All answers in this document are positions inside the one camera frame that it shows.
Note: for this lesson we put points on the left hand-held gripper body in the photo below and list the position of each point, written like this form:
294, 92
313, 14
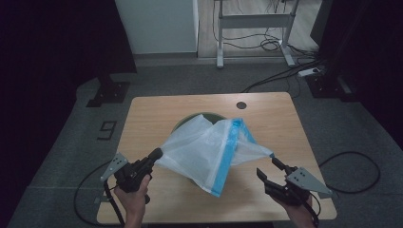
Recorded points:
130, 177

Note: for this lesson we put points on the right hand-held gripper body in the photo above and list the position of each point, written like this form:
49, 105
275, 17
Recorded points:
297, 186

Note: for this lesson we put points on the white bag with blue band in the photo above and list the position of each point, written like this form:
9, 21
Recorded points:
196, 152

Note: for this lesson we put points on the green plastic bin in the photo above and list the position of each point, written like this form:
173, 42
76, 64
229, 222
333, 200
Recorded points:
212, 116

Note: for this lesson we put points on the person's left hand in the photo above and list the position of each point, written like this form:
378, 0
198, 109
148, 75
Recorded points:
134, 204

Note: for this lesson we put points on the person's right hand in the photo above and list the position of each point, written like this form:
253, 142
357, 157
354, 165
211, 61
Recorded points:
301, 217

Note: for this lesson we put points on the grey table foot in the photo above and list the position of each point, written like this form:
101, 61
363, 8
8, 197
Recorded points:
332, 195
98, 200

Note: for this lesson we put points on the white power strip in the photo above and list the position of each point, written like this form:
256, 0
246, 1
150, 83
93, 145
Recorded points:
308, 72

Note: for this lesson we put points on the white cabinet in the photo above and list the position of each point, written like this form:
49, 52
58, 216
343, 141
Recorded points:
158, 25

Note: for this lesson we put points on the dark curtain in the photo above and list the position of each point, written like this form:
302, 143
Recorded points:
364, 47
63, 47

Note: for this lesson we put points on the black stand with base plate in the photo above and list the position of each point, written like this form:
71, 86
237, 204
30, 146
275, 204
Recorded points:
109, 93
323, 87

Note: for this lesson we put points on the white desk frame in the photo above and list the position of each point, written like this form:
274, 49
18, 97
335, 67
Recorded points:
253, 21

